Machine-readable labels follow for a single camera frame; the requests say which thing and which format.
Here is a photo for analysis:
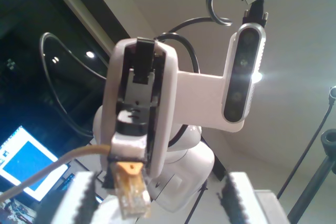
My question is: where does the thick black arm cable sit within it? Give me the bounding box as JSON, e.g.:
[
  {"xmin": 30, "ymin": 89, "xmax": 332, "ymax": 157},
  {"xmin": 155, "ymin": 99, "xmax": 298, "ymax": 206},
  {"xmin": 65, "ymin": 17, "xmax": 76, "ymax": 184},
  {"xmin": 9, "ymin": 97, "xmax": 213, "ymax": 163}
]
[{"xmin": 38, "ymin": 31, "xmax": 111, "ymax": 137}]

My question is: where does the arm camera bar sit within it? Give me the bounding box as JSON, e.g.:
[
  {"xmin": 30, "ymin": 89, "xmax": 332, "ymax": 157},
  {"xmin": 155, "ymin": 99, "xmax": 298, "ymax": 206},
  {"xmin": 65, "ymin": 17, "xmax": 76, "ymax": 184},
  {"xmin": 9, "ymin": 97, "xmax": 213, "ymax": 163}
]
[{"xmin": 176, "ymin": 23, "xmax": 269, "ymax": 133}]

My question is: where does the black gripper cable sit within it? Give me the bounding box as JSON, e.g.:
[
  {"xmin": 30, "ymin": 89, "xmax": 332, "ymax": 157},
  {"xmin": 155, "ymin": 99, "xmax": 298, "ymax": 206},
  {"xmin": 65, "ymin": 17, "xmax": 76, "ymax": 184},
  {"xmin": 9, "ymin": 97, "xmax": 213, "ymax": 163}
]
[{"xmin": 154, "ymin": 16, "xmax": 233, "ymax": 74}]

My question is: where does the yellow network cable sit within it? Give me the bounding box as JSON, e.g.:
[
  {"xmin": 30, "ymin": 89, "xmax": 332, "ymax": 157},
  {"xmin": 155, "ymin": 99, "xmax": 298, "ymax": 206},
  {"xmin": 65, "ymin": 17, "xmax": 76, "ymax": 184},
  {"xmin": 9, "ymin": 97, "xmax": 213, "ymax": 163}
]
[{"xmin": 0, "ymin": 144, "xmax": 152, "ymax": 220}]

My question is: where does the computer monitor blue screen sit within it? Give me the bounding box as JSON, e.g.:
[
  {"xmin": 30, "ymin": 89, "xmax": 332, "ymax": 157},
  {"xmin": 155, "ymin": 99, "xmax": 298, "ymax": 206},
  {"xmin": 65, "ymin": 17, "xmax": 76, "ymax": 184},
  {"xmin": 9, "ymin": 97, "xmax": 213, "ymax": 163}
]
[{"xmin": 0, "ymin": 125, "xmax": 71, "ymax": 202}]

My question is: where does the black tripod stand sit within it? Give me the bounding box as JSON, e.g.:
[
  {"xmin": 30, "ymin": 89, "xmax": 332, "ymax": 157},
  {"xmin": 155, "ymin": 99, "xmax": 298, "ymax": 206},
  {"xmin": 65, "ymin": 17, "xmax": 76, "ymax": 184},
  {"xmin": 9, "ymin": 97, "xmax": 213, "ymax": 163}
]
[{"xmin": 277, "ymin": 103, "xmax": 336, "ymax": 224}]

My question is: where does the black camera cable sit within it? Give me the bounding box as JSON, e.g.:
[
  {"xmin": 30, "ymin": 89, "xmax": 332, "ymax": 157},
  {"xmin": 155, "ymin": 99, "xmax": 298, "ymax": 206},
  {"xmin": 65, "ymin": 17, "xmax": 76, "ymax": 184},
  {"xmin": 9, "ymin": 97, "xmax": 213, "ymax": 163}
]
[{"xmin": 205, "ymin": 0, "xmax": 271, "ymax": 29}]

